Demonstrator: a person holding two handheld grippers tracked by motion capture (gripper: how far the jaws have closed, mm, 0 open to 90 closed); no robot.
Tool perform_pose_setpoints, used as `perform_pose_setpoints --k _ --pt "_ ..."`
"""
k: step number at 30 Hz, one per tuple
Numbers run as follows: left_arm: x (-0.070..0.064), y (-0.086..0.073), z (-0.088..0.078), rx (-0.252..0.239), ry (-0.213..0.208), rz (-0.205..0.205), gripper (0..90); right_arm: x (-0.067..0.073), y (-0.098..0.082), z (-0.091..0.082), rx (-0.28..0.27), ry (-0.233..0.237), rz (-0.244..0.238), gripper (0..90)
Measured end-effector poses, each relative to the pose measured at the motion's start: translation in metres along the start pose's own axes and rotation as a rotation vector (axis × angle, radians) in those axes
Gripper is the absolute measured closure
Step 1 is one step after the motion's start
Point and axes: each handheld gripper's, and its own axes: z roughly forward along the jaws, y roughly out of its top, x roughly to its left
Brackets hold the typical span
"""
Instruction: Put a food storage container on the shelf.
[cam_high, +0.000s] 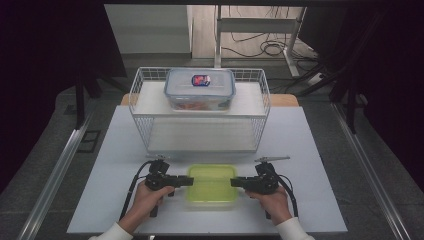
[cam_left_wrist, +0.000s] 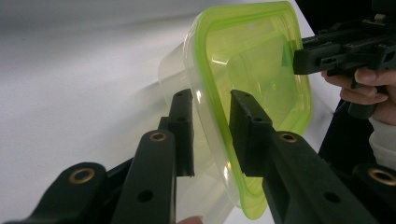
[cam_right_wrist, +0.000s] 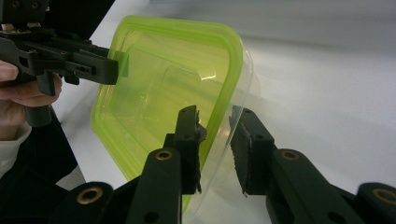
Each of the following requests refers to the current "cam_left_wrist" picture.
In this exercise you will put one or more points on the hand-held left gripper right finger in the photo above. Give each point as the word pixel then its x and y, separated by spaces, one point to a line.
pixel 292 174

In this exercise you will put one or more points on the clear container with green lid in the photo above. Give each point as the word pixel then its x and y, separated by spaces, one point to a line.
pixel 249 56

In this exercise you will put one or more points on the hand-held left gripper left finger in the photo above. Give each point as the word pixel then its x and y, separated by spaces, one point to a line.
pixel 155 174

